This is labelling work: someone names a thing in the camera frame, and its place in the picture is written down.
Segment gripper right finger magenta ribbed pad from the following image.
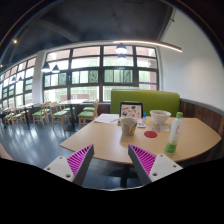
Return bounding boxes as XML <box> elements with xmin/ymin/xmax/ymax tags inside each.
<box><xmin>128</xmin><ymin>144</ymin><xmax>182</xmax><ymax>185</ymax></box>

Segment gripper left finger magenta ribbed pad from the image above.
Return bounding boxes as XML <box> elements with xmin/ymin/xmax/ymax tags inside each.
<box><xmin>44</xmin><ymin>144</ymin><xmax>94</xmax><ymax>186</ymax></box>

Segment small white card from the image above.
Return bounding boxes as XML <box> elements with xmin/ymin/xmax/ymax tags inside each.
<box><xmin>137</xmin><ymin>122</ymin><xmax>146</xmax><ymax>128</ymax></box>

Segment clear bottle, green cap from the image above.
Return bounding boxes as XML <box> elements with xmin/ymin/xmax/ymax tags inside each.
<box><xmin>165</xmin><ymin>112</ymin><xmax>183</xmax><ymax>154</ymax></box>

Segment white paper cup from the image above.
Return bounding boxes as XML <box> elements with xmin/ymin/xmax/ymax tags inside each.
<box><xmin>121</xmin><ymin>118</ymin><xmax>137</xmax><ymax>136</ymax></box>

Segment white ceramic bowl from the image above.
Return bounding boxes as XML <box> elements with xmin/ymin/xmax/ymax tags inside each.
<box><xmin>150</xmin><ymin>110</ymin><xmax>171</xmax><ymax>124</ymax></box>

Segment wooden chair, green seat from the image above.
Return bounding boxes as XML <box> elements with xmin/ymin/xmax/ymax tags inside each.
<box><xmin>78</xmin><ymin>100</ymin><xmax>99</xmax><ymax>127</ymax></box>
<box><xmin>32</xmin><ymin>104</ymin><xmax>49</xmax><ymax>126</ymax></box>
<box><xmin>4</xmin><ymin>107</ymin><xmax>16</xmax><ymax>125</ymax></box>
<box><xmin>49</xmin><ymin>102</ymin><xmax>70</xmax><ymax>129</ymax></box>

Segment small blue-capped bottle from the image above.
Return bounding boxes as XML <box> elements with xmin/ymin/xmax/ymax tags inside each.
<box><xmin>142</xmin><ymin>113</ymin><xmax>147</xmax><ymax>122</ymax></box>

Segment white paper sheets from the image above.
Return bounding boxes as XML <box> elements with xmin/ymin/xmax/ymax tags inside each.
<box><xmin>95</xmin><ymin>113</ymin><xmax>119</xmax><ymax>123</ymax></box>

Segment black framed menu stand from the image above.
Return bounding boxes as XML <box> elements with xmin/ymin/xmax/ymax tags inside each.
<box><xmin>120</xmin><ymin>102</ymin><xmax>143</xmax><ymax>119</ymax></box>

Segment square wooden dining table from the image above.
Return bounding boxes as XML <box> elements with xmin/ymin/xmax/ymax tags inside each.
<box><xmin>59</xmin><ymin>99</ymin><xmax>87</xmax><ymax>132</ymax></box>

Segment green upholstered booth bench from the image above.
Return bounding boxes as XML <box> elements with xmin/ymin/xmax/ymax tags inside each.
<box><xmin>110</xmin><ymin>89</ymin><xmax>180</xmax><ymax>117</ymax></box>

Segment black pendant lamp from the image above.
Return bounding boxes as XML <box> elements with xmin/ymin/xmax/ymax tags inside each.
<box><xmin>116</xmin><ymin>43</ymin><xmax>127</xmax><ymax>54</ymax></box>
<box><xmin>52</xmin><ymin>65</ymin><xmax>60</xmax><ymax>73</ymax></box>
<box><xmin>41</xmin><ymin>62</ymin><xmax>51</xmax><ymax>73</ymax></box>

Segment long linear ceiling light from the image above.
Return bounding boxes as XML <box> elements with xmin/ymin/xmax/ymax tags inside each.
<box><xmin>113</xmin><ymin>40</ymin><xmax>183</xmax><ymax>53</ymax></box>

